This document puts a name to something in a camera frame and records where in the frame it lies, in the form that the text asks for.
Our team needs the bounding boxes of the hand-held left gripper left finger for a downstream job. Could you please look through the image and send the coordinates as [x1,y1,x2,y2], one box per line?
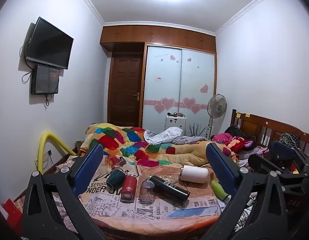
[21,143,108,240]

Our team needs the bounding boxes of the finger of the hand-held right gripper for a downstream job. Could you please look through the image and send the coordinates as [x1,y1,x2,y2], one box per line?
[269,141,309,172]
[248,153,307,180]

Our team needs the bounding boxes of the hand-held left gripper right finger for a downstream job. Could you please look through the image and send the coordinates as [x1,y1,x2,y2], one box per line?
[201,142,290,240]

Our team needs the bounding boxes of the dark green cup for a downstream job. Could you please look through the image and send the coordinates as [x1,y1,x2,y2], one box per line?
[106,169,127,189]

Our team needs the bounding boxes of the red cup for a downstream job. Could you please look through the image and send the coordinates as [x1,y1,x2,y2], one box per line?
[120,174,137,204]

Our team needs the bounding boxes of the clear glass cup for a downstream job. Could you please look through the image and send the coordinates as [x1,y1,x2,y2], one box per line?
[139,180,156,207]

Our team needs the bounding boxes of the dark patterned cloth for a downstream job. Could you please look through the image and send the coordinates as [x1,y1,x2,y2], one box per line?
[279,132,300,146]

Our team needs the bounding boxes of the lime green bottle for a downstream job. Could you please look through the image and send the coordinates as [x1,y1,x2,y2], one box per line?
[211,179,231,202]

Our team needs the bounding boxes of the pink and red plush toy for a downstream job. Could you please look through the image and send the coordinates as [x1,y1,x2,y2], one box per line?
[211,133,255,153]

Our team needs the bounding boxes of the wooden bed headboard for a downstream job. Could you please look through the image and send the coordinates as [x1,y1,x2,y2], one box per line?
[230,109,309,155]

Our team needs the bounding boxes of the black bag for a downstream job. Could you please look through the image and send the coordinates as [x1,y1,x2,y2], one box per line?
[224,125,243,137]

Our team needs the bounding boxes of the dark dried branches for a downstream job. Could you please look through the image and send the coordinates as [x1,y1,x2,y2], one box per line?
[188,122,208,138]

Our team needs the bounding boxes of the black bottle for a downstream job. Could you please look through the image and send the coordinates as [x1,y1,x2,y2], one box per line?
[146,175,191,204]

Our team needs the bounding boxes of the grey crumpled cloth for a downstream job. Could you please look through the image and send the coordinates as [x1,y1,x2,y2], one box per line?
[144,127,208,145]

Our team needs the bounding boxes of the colourful patchwork blanket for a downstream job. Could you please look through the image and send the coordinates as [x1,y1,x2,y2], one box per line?
[79,123,240,168]

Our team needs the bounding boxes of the standing electric fan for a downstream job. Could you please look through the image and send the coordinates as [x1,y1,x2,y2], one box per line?
[206,94,228,140]

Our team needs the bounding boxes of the newspaper print bed sheet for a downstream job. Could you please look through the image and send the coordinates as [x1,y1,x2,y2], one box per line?
[51,154,246,232]

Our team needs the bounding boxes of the group of pink heart stickers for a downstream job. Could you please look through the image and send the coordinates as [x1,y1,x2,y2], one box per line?
[144,54,210,115]

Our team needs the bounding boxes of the brown wooden door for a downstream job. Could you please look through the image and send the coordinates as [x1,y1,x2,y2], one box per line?
[108,52,143,128]

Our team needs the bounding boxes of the frosted sliding wardrobe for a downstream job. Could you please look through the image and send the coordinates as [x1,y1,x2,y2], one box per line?
[142,44,216,140]

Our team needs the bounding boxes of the red paper bag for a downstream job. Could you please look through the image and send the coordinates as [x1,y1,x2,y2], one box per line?
[1,198,23,236]

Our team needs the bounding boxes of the wooden overhead cabinets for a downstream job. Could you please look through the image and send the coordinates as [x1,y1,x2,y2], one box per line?
[100,25,217,54]

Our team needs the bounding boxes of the yellow padded rail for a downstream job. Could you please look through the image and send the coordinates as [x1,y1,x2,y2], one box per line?
[37,130,76,174]

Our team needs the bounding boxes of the small black wall monitor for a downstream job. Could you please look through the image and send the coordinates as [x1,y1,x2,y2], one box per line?
[31,64,60,96]

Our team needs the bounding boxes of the black wall cable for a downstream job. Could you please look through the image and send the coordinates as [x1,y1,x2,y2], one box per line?
[19,45,32,83]

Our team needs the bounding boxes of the wall-mounted black television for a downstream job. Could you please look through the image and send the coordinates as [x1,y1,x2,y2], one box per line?
[24,17,74,70]

